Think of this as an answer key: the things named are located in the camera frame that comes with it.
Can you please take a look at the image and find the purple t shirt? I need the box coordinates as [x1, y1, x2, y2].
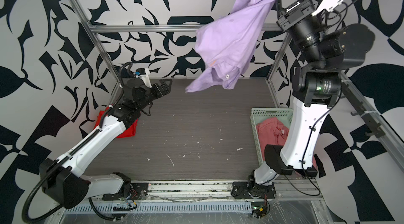
[185, 0, 276, 93]

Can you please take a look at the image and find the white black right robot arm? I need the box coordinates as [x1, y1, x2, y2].
[248, 0, 375, 189]

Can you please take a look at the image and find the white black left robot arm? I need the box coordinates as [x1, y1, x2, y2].
[40, 79, 173, 209]

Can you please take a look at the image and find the red folded t shirt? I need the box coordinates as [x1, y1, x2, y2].
[94, 106, 138, 138]

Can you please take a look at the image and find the mint green plastic basket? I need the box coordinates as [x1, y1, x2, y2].
[250, 108, 293, 165]

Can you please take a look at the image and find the pink t shirt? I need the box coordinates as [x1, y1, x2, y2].
[252, 116, 318, 169]

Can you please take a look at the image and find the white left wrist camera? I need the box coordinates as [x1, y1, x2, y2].
[135, 68, 152, 88]

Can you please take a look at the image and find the aluminium frame post left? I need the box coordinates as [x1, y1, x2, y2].
[68, 0, 119, 82]

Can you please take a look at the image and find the aluminium frame back crossbar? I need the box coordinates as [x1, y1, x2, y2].
[89, 24, 204, 33]

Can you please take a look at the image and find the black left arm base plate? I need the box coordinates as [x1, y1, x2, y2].
[102, 183, 149, 201]

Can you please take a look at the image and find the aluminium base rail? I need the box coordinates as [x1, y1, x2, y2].
[53, 179, 324, 204]

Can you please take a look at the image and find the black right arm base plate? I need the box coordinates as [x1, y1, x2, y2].
[230, 181, 276, 199]

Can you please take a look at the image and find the white slotted cable duct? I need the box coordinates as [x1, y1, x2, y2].
[64, 201, 253, 215]

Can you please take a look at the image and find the black hook rail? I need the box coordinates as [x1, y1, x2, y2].
[341, 72, 386, 138]

